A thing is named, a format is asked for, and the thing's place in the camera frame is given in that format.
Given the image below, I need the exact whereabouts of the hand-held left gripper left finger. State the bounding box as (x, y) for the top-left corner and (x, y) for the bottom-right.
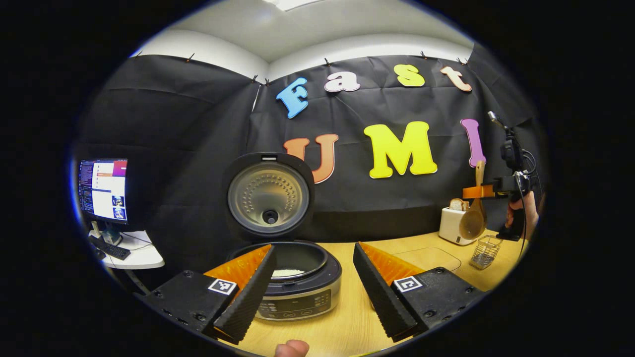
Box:
(134, 244), (277, 346)

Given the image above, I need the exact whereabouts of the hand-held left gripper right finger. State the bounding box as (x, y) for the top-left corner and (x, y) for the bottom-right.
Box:
(353, 241), (489, 344)

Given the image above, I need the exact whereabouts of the wooden spoon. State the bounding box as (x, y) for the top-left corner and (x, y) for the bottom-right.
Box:
(458, 160), (488, 241)

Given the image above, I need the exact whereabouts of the wire mesh chopstick holder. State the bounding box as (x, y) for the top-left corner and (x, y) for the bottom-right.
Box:
(469, 235), (503, 270)

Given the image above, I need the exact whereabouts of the dark grey rice cooker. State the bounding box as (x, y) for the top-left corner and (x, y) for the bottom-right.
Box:
(222, 152), (343, 321)

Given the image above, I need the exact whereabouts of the white toaster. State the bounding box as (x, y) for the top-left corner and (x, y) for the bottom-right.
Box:
(439, 206), (478, 246)

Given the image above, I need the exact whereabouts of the white side table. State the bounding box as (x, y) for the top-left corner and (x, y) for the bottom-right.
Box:
(88, 229), (165, 293)

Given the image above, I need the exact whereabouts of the black keyboard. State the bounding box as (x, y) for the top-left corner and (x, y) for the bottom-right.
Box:
(89, 235), (131, 261)

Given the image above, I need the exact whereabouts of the computer monitor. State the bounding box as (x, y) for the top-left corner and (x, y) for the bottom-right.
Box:
(78, 159), (128, 246)

